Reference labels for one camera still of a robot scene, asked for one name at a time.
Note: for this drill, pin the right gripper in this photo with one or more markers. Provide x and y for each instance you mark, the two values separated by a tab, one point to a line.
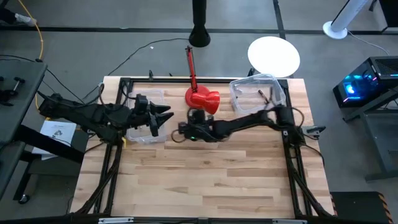
199	130

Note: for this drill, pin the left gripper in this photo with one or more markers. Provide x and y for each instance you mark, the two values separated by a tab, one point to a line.
140	118

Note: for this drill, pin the clear plastic bin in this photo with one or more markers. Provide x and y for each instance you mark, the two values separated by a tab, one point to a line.
143	140
248	105

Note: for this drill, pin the red desk lamp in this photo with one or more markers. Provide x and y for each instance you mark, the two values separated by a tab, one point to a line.
202	98

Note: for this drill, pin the dark battery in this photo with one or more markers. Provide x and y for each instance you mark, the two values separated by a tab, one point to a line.
271	93
263	96

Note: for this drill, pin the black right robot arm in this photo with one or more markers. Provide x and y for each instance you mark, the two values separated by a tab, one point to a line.
242	123

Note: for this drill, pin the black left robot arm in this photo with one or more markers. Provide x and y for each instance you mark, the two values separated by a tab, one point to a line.
81	113

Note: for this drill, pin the black table clamp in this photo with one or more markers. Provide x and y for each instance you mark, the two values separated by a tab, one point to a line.
250	73
151	75

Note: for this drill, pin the silver battery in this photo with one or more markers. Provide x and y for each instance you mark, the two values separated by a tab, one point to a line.
237	90

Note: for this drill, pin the black pole stand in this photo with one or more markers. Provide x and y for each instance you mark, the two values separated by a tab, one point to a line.
199	31

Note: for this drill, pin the white round stool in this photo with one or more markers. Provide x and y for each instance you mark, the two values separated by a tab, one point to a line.
273	56

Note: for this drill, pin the white paper sheet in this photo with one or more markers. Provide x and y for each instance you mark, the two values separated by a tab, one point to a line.
56	130

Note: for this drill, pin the grey black clamp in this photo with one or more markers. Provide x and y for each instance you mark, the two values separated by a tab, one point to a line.
314	130

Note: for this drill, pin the grey side table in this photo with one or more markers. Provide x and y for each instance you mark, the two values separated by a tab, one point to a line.
18	102

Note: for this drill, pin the black clamp tool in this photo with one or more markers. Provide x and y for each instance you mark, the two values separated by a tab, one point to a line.
9	93

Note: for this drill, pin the person's foot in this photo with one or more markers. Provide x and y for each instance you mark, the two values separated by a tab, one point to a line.
26	20

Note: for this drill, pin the white tower fan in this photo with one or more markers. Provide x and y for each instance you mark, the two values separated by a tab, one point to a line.
337	26

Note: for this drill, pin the black mat yellow stripes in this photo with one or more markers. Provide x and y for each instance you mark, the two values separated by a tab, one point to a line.
357	207

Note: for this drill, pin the grey equipment stand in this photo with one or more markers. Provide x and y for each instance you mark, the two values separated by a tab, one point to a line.
382	143

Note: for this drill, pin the black computer with coloured lights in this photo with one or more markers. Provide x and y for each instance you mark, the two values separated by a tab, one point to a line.
382	67

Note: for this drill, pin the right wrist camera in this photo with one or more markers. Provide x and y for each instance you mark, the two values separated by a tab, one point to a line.
197	115

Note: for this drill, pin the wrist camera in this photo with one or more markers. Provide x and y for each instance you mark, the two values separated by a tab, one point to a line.
141	104
197	115

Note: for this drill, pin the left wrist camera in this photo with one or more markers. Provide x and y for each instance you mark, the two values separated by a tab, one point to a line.
141	104

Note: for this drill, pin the black metal table frame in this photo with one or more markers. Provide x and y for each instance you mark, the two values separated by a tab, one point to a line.
171	80

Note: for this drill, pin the silver bracket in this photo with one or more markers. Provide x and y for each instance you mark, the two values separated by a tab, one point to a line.
289	221
115	220

